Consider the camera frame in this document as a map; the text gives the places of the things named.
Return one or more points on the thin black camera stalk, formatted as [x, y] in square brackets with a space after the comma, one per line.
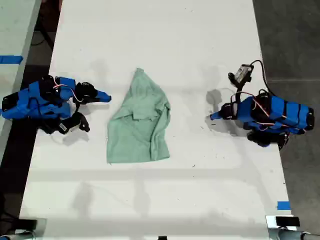
[75, 110]

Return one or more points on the metal table clamp plate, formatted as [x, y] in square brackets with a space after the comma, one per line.
[41, 228]
[271, 225]

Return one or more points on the short blue tape strip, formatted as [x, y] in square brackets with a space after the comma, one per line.
[283, 205]

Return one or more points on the black grey camera box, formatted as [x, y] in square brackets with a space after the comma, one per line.
[242, 72]

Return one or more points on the curved black camera stalk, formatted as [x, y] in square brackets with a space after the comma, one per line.
[239, 88]

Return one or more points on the white side table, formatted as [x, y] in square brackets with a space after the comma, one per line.
[12, 30]

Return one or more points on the pale green t-shirt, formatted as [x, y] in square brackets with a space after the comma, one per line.
[140, 120]

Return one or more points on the small black clip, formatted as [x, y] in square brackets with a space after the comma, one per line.
[162, 238]

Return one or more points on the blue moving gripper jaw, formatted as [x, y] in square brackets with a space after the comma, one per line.
[103, 100]
[217, 118]

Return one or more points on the small black box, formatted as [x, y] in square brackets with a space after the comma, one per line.
[287, 221]
[28, 224]

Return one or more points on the black camera box white label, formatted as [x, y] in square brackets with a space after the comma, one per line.
[72, 123]

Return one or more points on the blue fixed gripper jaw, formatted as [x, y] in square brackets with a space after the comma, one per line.
[103, 94]
[217, 114]

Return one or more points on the long blue tape strip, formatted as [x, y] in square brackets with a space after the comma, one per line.
[11, 60]

